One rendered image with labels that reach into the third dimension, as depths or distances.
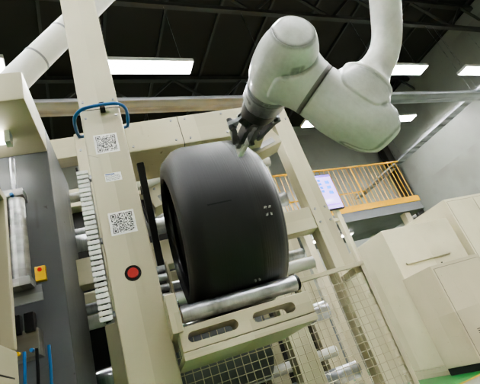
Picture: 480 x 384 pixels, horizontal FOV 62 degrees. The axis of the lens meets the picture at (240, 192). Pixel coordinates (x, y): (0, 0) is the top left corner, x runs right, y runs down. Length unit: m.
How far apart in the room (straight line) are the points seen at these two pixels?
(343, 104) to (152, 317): 0.75
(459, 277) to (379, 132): 5.20
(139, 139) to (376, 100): 1.17
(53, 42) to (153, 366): 1.55
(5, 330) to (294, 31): 0.81
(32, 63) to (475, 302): 5.33
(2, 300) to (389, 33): 0.94
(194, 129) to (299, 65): 1.10
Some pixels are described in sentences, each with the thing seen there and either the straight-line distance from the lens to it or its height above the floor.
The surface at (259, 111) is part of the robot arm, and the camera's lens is 0.81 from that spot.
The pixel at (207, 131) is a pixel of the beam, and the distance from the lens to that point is 1.75.
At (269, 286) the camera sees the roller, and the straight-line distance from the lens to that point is 1.12.
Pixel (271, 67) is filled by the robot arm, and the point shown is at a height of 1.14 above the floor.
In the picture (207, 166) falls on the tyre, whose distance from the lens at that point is 1.12.
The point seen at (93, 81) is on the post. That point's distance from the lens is 1.56.
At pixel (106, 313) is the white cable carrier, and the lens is 1.17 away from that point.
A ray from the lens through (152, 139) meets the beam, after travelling 1.71.
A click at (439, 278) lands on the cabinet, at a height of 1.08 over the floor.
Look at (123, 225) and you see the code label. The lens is 1.24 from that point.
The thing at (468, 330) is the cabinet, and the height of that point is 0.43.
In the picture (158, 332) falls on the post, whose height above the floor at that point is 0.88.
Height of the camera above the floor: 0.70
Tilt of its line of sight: 24 degrees up
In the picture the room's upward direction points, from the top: 19 degrees counter-clockwise
